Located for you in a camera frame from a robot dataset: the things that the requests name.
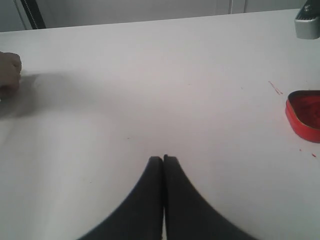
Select dark post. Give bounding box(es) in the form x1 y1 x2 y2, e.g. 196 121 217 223
20 0 46 30

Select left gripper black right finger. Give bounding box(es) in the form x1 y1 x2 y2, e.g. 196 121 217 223
163 155 254 240

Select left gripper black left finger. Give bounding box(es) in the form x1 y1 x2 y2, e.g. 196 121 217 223
81 156 164 240

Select red ink tin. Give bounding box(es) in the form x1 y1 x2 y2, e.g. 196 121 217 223
285 90 320 143

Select person's hand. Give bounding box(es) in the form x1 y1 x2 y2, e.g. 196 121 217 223
0 52 22 100

